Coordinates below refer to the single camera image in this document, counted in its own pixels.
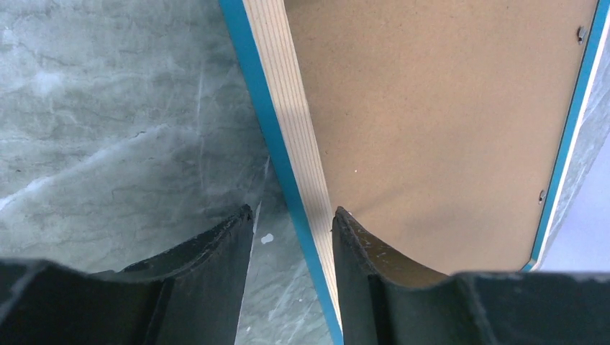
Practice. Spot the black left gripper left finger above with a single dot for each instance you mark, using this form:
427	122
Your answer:
189	294

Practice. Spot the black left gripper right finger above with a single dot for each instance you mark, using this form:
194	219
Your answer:
387	298

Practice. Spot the blue picture frame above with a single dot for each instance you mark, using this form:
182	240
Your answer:
444	127

